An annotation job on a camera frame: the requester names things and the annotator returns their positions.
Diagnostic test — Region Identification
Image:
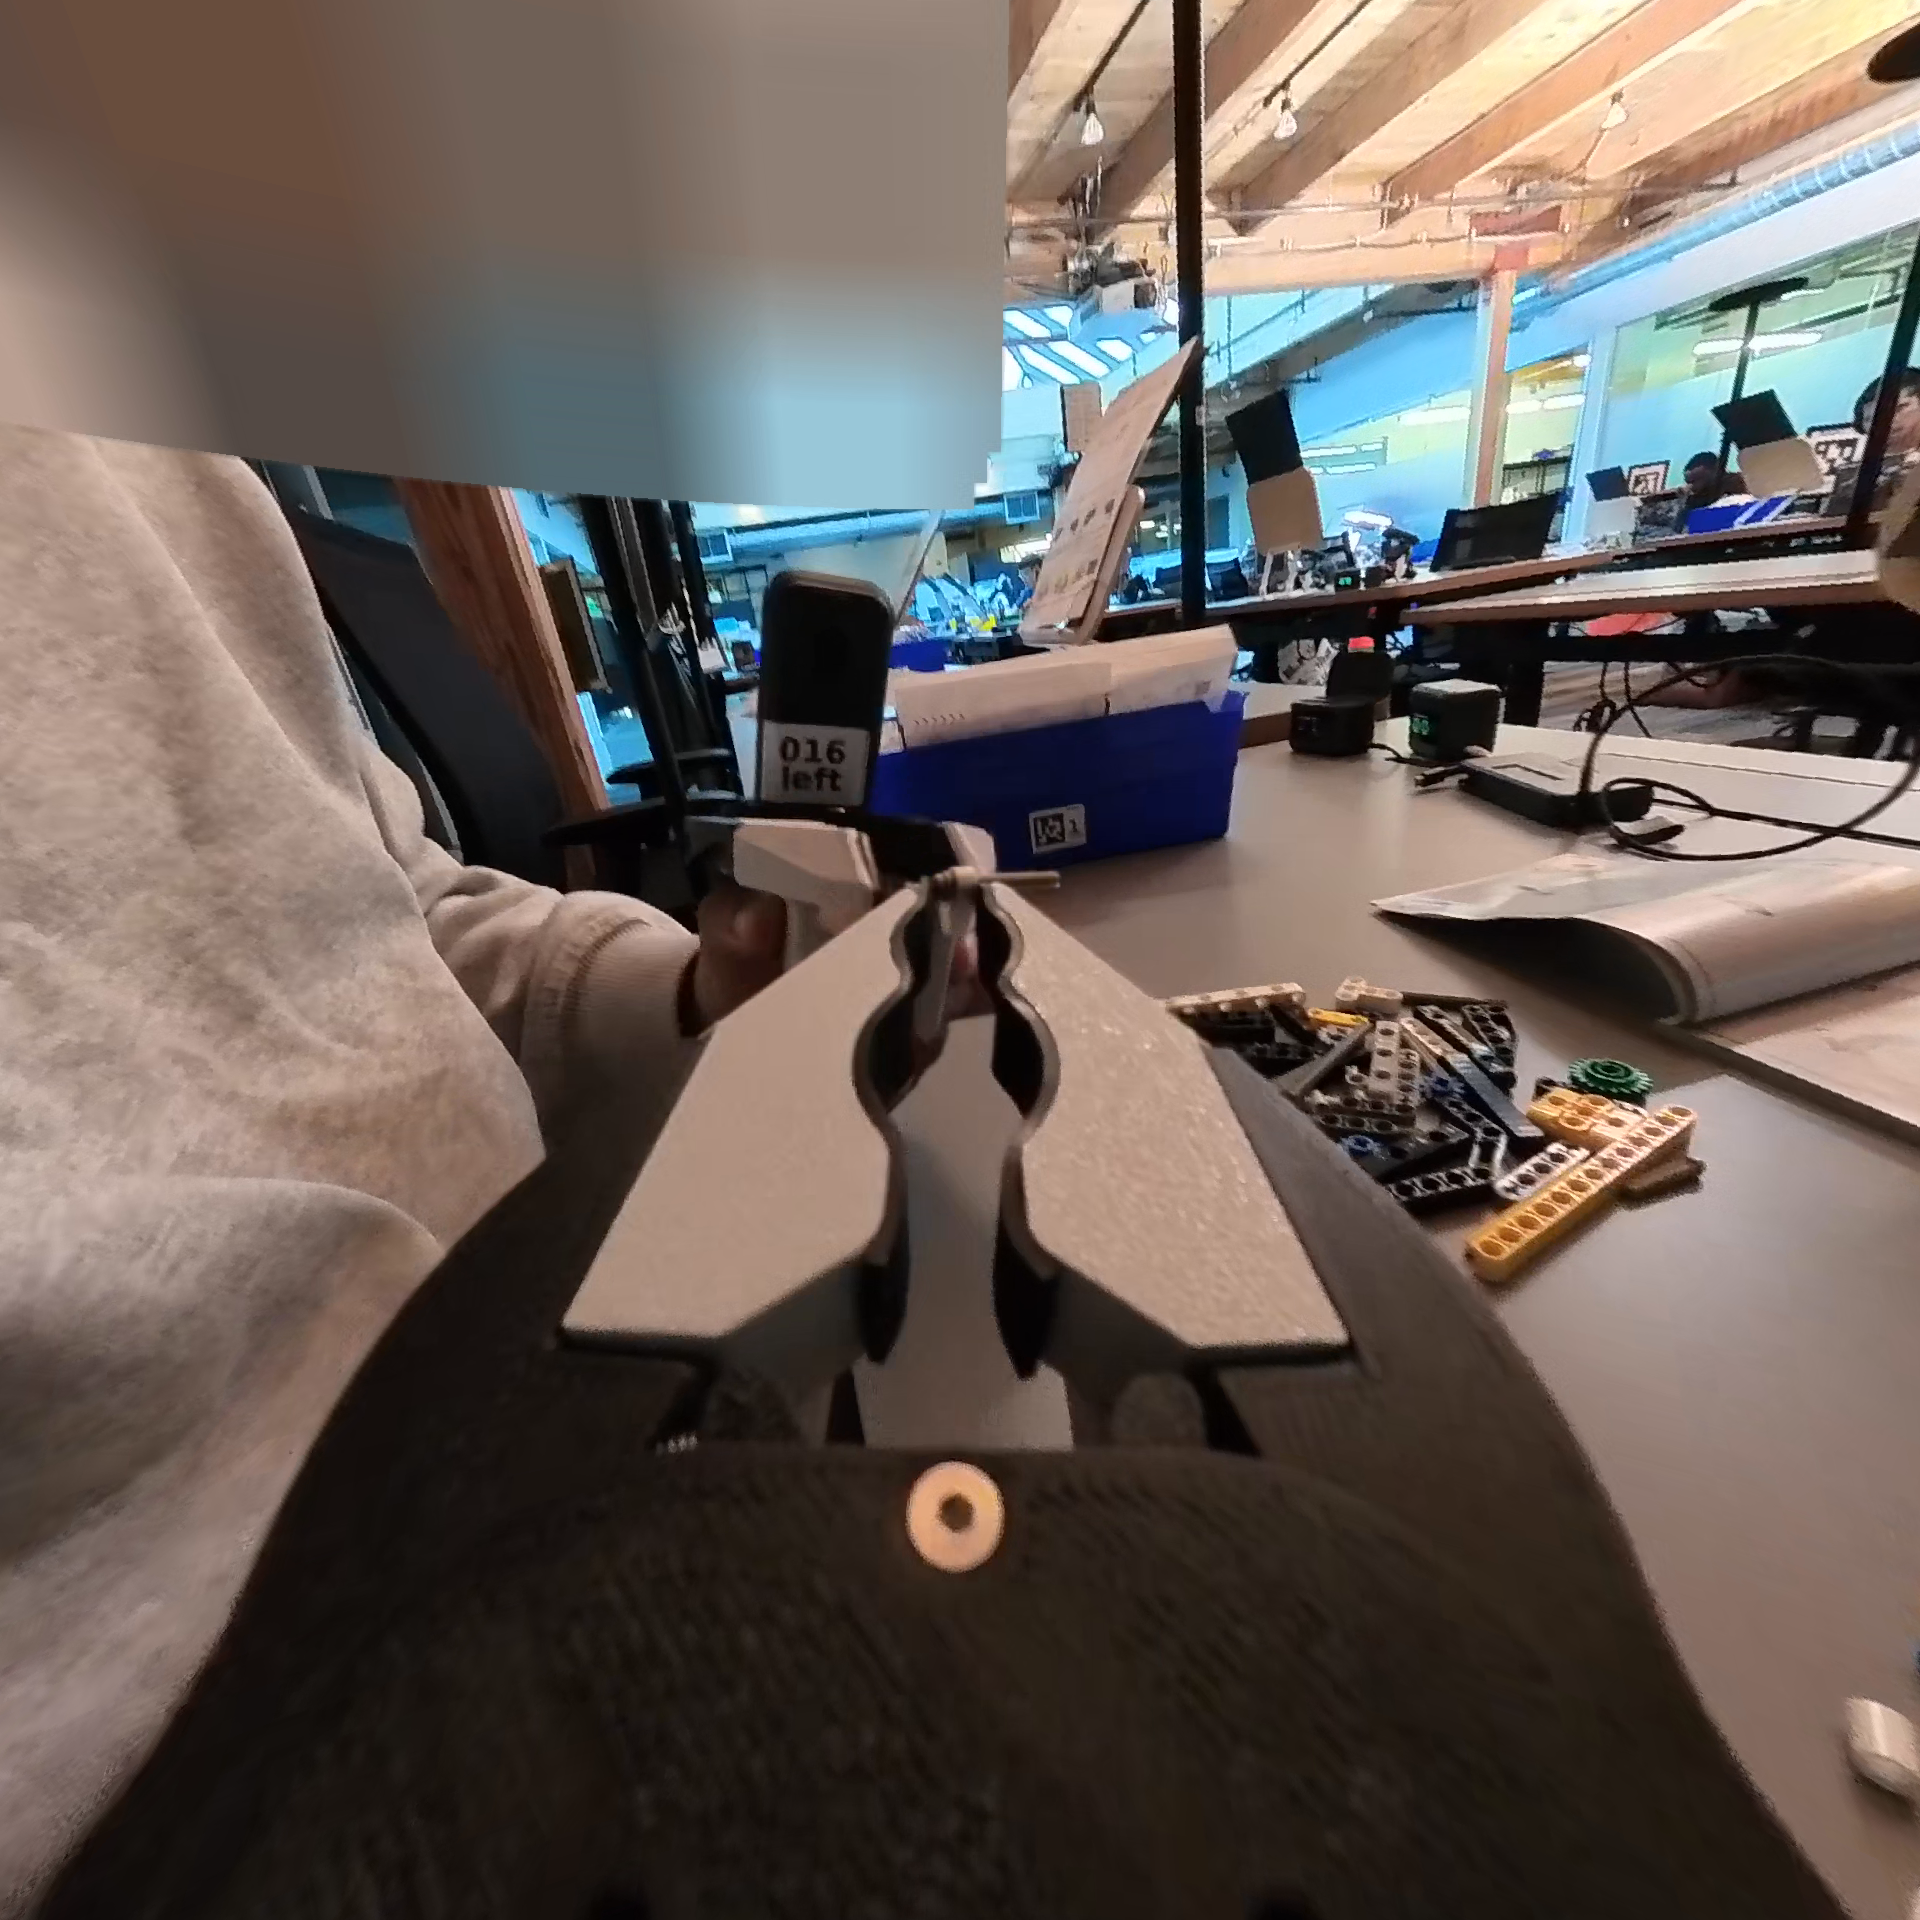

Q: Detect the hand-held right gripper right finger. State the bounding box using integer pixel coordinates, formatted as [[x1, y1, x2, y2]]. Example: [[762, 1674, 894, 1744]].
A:
[[982, 896, 1354, 1433]]

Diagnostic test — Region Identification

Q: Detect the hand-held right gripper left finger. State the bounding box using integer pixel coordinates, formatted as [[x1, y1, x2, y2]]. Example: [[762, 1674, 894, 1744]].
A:
[[563, 885, 922, 1443]]

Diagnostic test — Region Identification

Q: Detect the small tan T-shaped pin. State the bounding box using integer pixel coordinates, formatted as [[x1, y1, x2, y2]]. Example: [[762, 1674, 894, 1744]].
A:
[[913, 885, 981, 1041]]

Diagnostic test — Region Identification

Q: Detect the person's left forearm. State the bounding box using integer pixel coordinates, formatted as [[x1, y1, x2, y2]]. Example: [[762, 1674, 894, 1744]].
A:
[[405, 833, 706, 1120]]

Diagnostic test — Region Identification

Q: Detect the pile of large lego beams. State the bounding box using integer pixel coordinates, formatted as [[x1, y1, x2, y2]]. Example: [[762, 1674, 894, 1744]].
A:
[[1167, 976, 1707, 1288]]

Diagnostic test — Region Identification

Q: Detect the person's left hand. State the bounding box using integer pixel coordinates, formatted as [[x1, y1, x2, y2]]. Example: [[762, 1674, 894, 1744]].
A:
[[682, 885, 798, 1038]]

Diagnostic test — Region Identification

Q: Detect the blue plastic bin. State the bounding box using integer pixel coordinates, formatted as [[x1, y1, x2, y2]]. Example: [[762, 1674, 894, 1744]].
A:
[[866, 688, 1250, 875]]

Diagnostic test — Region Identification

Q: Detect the white paper packaging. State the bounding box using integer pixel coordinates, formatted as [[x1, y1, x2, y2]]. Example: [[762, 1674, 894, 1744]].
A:
[[882, 619, 1244, 753]]

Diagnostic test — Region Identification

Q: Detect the leaning paper sign board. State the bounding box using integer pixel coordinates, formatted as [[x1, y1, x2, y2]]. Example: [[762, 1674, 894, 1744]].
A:
[[1018, 336, 1206, 650]]

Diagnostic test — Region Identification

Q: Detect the black office chair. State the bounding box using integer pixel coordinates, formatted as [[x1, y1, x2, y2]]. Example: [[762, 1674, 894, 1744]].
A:
[[277, 464, 737, 904]]

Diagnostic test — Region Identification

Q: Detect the black cube device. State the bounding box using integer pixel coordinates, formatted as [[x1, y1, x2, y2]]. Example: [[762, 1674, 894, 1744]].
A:
[[1287, 652, 1397, 760], [1409, 680, 1503, 762]]

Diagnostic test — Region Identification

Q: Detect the wooden office desk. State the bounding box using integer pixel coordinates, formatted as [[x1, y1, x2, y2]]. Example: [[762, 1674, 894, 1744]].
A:
[[1110, 516, 1846, 646]]

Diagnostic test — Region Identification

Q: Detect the black vertical pole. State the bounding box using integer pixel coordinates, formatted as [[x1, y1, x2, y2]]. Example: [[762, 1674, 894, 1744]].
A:
[[1167, 0, 1212, 633]]

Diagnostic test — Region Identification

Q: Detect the black power brick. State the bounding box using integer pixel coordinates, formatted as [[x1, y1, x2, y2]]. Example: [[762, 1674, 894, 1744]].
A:
[[1459, 753, 1619, 830]]

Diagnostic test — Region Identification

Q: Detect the instruction booklet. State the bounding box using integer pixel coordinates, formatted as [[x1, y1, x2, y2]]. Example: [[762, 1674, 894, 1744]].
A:
[[1371, 836, 1920, 1156]]

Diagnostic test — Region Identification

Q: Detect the black computer monitor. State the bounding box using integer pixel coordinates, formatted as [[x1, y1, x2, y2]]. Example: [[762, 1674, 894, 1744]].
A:
[[1429, 491, 1566, 576]]

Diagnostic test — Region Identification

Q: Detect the dark office desk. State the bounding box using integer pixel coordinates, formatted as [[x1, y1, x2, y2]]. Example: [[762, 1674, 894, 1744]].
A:
[[1402, 546, 1920, 723]]

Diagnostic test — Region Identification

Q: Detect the small white object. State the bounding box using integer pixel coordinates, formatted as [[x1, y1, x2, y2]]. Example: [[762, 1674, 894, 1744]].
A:
[[1843, 1696, 1920, 1805]]

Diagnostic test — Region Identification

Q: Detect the wooden door frame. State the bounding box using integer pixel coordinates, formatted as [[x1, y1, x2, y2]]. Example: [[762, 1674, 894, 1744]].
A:
[[393, 480, 609, 893]]

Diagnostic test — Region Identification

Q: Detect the black cable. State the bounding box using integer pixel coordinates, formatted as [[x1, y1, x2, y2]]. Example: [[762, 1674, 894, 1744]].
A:
[[1558, 652, 1920, 865]]

